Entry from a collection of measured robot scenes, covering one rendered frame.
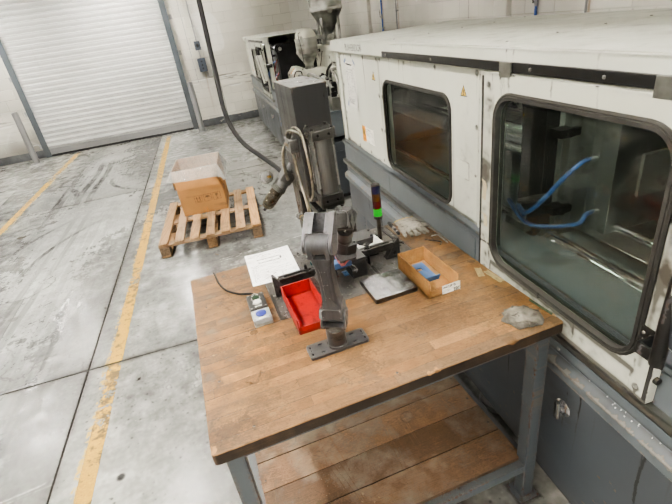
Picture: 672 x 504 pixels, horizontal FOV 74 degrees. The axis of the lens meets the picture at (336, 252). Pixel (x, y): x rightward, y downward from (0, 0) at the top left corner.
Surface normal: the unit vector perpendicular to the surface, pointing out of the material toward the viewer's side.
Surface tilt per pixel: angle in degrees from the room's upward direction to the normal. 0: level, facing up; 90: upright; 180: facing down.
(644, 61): 90
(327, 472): 0
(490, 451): 0
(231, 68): 90
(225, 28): 90
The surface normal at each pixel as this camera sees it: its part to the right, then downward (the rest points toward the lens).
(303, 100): 0.33, 0.40
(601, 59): -0.95, 0.25
